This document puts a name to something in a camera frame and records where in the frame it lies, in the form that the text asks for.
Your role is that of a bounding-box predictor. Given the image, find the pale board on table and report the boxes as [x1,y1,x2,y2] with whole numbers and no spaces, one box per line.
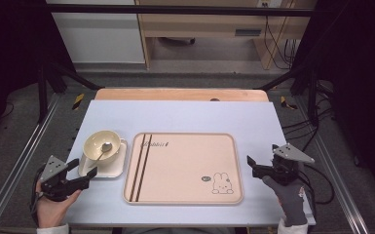
[40,99,317,227]

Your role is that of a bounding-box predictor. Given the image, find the cream ceramic bowl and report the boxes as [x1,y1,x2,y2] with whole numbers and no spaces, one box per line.
[82,130,123,165]

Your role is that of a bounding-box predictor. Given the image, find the black frame crossbar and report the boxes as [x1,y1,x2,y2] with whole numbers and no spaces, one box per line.
[47,4,316,18]

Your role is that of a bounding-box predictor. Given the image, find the beige desk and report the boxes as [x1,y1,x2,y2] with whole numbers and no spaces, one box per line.
[134,0,318,71]

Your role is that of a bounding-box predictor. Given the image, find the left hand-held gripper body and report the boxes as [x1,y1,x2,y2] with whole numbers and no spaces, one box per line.
[39,154,79,203]

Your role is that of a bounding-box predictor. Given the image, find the aluminium floor rail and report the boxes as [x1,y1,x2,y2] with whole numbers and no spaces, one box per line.
[0,93,62,234]
[292,97,370,234]

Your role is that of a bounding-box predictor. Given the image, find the black cables on floor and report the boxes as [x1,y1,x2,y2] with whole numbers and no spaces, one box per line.
[281,80,336,154]

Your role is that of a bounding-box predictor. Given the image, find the person's right hand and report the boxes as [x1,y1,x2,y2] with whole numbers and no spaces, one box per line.
[261,175,308,228]

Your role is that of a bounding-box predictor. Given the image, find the black metal stand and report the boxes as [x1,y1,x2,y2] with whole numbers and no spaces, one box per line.
[255,62,319,127]
[36,60,103,124]

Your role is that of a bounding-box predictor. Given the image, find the yellow black floor tape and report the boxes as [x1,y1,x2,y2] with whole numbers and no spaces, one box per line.
[71,93,86,111]
[280,95,299,111]

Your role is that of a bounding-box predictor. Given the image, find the white wall socket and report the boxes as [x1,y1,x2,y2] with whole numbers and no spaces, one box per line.
[256,0,284,9]

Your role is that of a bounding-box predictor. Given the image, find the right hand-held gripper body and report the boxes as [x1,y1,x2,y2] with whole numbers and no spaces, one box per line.
[271,142,316,187]

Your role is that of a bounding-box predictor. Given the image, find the black curtain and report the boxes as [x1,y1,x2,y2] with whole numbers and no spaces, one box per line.
[293,0,375,204]
[0,0,76,144]

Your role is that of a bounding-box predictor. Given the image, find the wooden table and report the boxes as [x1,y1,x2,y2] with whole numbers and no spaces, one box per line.
[94,87,270,102]

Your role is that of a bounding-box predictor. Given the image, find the brown wooden chopstick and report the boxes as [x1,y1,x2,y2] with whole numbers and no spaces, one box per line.
[129,133,147,203]
[134,134,153,203]

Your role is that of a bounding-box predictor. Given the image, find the right hand-held gripper cable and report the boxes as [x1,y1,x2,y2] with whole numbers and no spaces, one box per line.
[296,162,336,225]

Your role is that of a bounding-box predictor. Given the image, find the person's left hand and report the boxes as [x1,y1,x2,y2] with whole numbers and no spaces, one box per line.
[35,181,83,229]

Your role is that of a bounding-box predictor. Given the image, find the desk drawer handle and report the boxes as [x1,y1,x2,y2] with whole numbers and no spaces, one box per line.
[234,28,263,38]

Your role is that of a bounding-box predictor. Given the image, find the white square plate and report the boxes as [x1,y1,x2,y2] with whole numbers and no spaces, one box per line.
[77,137,129,179]

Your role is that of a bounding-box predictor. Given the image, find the black cables by desk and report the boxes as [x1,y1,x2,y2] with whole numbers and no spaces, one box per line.
[263,15,302,71]

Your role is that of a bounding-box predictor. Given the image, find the beige rabbit print tray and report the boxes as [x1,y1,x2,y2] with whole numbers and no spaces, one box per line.
[122,132,244,206]

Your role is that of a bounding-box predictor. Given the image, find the white cabinet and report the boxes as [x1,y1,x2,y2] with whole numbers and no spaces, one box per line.
[47,0,146,65]

